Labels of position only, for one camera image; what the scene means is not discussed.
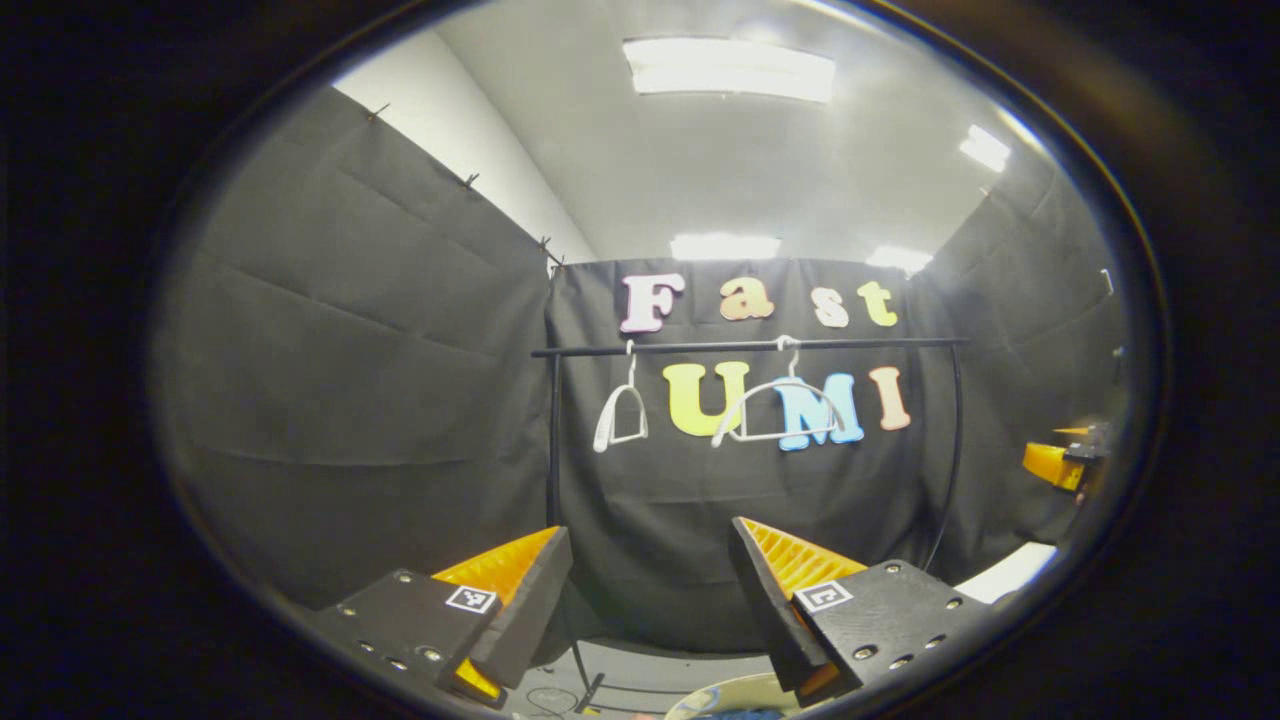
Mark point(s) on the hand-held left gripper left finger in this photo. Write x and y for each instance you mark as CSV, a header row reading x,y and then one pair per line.
x,y
525,620

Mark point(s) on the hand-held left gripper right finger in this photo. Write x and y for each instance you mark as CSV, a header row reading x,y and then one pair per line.
x,y
770,610

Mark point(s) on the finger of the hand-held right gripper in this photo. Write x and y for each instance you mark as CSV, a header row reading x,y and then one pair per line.
x,y
1045,462

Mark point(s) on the cream laundry hamper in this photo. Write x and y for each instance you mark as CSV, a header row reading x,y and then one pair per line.
x,y
770,690

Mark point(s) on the white clothes hanger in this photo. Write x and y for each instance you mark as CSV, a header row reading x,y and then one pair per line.
x,y
603,430
722,430

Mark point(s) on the black clothes rack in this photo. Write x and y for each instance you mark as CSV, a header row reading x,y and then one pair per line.
x,y
680,347

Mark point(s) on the small ceiling light panel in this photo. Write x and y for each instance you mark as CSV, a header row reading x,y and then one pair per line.
x,y
985,148
898,258
725,246

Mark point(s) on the black backdrop cloth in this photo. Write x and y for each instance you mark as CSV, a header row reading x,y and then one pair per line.
x,y
350,380

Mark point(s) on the large ceiling light panel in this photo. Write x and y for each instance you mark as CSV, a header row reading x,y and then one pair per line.
x,y
728,68

